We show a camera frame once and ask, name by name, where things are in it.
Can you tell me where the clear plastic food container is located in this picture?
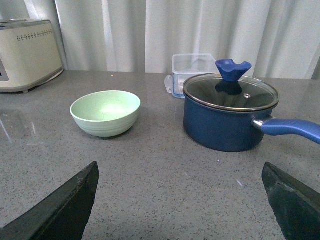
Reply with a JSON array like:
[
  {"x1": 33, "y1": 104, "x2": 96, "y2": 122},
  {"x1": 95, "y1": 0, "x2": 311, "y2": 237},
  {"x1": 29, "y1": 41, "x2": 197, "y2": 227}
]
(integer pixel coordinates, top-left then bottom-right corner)
[{"x1": 164, "y1": 53, "x2": 218, "y2": 99}]

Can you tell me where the light green bowl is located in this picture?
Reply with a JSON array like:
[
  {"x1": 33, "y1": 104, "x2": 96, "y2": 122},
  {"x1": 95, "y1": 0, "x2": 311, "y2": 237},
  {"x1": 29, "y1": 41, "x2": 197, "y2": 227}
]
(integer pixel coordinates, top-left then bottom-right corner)
[{"x1": 70, "y1": 90, "x2": 141, "y2": 138}]

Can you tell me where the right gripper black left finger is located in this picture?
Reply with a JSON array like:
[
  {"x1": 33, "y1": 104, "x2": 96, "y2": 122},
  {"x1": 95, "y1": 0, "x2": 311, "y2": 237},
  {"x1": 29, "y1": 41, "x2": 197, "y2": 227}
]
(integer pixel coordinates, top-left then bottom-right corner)
[{"x1": 0, "y1": 161, "x2": 99, "y2": 240}]

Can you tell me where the glass lid blue knob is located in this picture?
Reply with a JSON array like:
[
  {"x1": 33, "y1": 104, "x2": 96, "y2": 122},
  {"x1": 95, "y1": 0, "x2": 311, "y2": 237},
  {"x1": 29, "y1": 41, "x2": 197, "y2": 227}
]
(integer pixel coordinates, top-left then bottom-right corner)
[{"x1": 183, "y1": 59, "x2": 279, "y2": 112}]

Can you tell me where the white curtain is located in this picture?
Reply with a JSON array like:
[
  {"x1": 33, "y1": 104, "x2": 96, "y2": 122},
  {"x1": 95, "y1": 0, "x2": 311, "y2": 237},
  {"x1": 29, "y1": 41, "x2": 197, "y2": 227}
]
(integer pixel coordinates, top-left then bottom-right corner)
[{"x1": 0, "y1": 0, "x2": 320, "y2": 80}]

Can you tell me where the cream toaster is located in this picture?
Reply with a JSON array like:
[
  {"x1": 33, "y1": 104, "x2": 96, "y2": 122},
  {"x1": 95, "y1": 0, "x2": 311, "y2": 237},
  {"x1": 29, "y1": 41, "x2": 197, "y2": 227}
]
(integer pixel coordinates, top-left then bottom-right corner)
[{"x1": 0, "y1": 19, "x2": 64, "y2": 93}]

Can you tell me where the dark blue saucepan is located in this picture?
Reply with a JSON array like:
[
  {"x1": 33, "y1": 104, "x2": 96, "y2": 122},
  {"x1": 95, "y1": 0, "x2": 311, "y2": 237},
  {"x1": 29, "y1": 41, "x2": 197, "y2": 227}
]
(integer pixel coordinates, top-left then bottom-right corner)
[{"x1": 183, "y1": 97, "x2": 320, "y2": 152}]

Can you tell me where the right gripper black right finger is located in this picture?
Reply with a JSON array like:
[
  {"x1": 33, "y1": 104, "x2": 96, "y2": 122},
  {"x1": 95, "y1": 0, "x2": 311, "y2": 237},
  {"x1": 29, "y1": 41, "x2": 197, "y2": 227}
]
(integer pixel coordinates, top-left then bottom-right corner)
[{"x1": 261, "y1": 162, "x2": 320, "y2": 240}]

